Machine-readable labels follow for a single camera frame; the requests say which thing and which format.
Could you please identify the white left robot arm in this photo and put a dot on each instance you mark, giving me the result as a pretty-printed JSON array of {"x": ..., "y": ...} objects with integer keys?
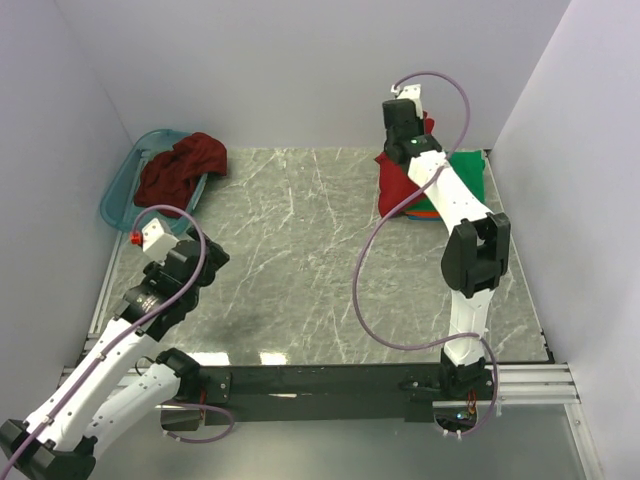
[{"x": 65, "y": 436}]

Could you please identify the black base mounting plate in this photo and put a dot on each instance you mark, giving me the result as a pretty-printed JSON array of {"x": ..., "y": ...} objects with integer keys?
[{"x": 330, "y": 392}]

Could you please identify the blue transparent plastic bin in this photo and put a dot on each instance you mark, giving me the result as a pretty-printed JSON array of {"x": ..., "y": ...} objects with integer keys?
[{"x": 117, "y": 206}]

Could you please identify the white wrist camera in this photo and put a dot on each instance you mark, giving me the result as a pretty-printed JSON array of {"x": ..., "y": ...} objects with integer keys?
[
  {"x": 155, "y": 240},
  {"x": 410, "y": 92}
]

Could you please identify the bright red t shirt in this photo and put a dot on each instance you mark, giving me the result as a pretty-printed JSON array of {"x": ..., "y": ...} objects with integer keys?
[{"x": 394, "y": 185}]

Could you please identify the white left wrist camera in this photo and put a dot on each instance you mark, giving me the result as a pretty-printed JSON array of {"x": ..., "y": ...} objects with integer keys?
[{"x": 155, "y": 240}]

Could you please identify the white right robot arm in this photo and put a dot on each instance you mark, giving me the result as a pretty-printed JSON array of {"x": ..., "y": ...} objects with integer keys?
[{"x": 476, "y": 254}]

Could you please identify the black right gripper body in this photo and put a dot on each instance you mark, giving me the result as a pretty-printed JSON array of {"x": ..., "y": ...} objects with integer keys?
[{"x": 419, "y": 123}]

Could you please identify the orange folded t shirt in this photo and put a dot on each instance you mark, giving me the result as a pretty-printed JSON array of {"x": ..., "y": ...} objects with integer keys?
[{"x": 431, "y": 215}]

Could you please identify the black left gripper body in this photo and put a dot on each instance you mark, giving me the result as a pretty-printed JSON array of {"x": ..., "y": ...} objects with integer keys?
[{"x": 216, "y": 259}]

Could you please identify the dark red t shirt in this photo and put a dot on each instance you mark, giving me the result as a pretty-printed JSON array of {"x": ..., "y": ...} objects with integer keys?
[{"x": 172, "y": 176}]

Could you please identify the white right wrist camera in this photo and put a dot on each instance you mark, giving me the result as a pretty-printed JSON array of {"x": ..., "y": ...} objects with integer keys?
[{"x": 410, "y": 92}]

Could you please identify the green folded t shirt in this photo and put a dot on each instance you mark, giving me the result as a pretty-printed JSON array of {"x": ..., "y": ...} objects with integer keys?
[{"x": 470, "y": 167}]

